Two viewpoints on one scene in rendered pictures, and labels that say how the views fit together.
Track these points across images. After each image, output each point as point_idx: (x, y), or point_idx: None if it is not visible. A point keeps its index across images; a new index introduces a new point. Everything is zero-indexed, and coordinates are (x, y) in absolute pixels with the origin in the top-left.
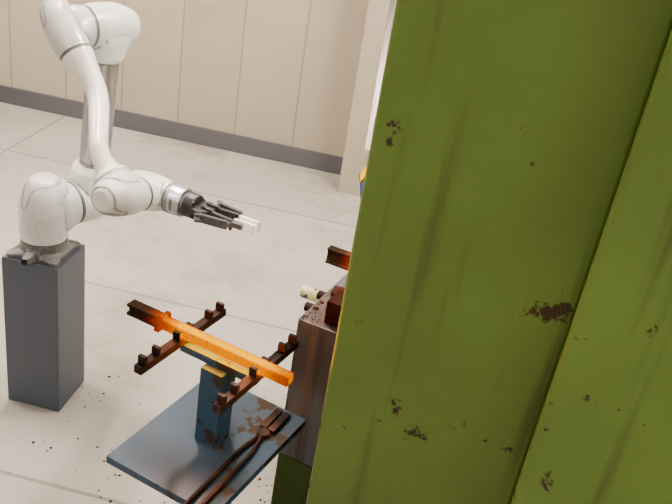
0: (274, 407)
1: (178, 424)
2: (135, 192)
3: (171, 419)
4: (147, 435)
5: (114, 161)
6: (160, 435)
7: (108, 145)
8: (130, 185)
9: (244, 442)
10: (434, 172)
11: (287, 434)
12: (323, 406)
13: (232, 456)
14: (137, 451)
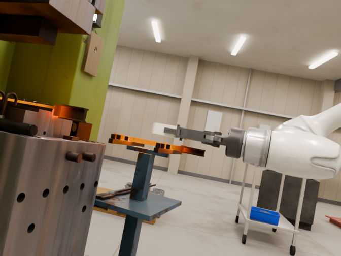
0: (103, 201)
1: (157, 203)
2: (273, 130)
3: (162, 204)
4: (169, 202)
5: (314, 115)
6: (163, 202)
7: (339, 107)
8: (279, 125)
9: (121, 195)
10: None
11: (97, 194)
12: (96, 141)
13: (126, 191)
14: (170, 200)
